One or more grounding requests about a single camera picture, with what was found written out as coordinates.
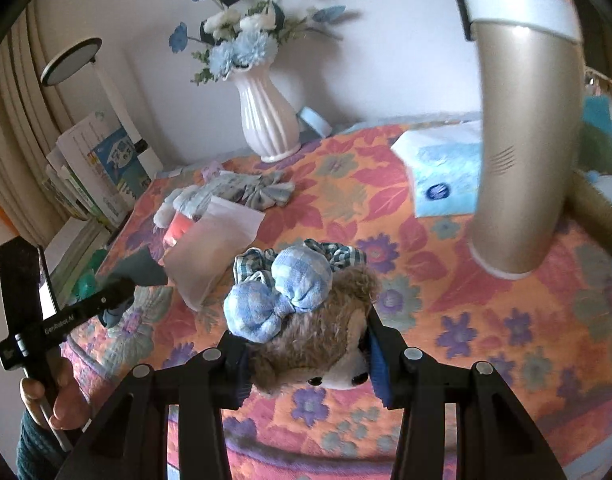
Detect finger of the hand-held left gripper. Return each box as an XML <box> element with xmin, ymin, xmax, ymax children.
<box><xmin>93</xmin><ymin>247</ymin><xmax>168</xmax><ymax>288</ymax></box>
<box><xmin>98</xmin><ymin>297</ymin><xmax>137</xmax><ymax>327</ymax></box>

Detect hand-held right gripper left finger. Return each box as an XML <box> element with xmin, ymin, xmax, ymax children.
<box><xmin>56</xmin><ymin>332</ymin><xmax>253</xmax><ymax>480</ymax></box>

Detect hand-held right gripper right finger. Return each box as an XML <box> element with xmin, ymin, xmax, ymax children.
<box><xmin>363</xmin><ymin>305</ymin><xmax>567</xmax><ymax>480</ymax></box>

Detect brown plush bear blue bow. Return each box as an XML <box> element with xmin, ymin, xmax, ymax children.
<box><xmin>223</xmin><ymin>239</ymin><xmax>382</xmax><ymax>396</ymax></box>

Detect translucent zip bag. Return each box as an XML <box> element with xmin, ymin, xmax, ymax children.
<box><xmin>162</xmin><ymin>196</ymin><xmax>266</xmax><ymax>312</ymax></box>

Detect grey striped scrunchie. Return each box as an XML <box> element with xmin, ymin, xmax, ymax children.
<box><xmin>221</xmin><ymin>169</ymin><xmax>296</xmax><ymax>211</ymax></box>

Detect person's left hand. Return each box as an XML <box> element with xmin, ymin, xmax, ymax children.
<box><xmin>20</xmin><ymin>347</ymin><xmax>90</xmax><ymax>432</ymax></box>

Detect green plastic item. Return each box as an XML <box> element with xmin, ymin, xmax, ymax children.
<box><xmin>70</xmin><ymin>269</ymin><xmax>104</xmax><ymax>302</ymax></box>

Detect stack of books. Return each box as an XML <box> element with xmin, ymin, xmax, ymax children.
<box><xmin>43</xmin><ymin>111</ymin><xmax>163</xmax><ymax>303</ymax></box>

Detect floral quilted tablecloth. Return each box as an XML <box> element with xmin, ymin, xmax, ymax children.
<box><xmin>61</xmin><ymin>121</ymin><xmax>612</xmax><ymax>480</ymax></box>

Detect beige curtain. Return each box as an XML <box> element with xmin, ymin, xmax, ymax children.
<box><xmin>0</xmin><ymin>0</ymin><xmax>74</xmax><ymax>233</ymax></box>

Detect blue white tissue box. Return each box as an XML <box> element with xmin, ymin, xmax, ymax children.
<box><xmin>390</xmin><ymin>121</ymin><xmax>486</xmax><ymax>219</ymax></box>

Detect white ribbed vase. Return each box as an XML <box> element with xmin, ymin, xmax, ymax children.
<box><xmin>232</xmin><ymin>62</ymin><xmax>303</xmax><ymax>163</ymax></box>

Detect round desk lamp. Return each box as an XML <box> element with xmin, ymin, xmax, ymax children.
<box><xmin>40</xmin><ymin>37</ymin><xmax>104</xmax><ymax>87</ymax></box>

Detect light blue tape roll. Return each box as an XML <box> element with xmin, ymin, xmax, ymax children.
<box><xmin>297</xmin><ymin>106</ymin><xmax>333</xmax><ymax>137</ymax></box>

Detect blue white artificial flowers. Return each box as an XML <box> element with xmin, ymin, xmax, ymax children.
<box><xmin>168</xmin><ymin>0</ymin><xmax>347</xmax><ymax>85</ymax></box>

